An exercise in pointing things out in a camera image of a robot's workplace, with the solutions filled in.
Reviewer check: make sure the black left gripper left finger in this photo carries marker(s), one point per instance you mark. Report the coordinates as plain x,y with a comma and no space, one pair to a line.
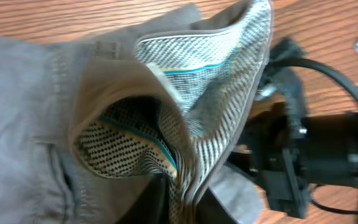
151,207

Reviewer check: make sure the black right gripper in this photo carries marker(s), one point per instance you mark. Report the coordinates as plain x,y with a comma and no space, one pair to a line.
273,159

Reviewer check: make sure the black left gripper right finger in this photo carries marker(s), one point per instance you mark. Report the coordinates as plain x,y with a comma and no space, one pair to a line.
210,211

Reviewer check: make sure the grey shorts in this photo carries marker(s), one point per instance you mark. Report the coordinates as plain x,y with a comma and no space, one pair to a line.
86,125

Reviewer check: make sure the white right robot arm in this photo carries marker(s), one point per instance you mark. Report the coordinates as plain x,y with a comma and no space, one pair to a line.
329,148

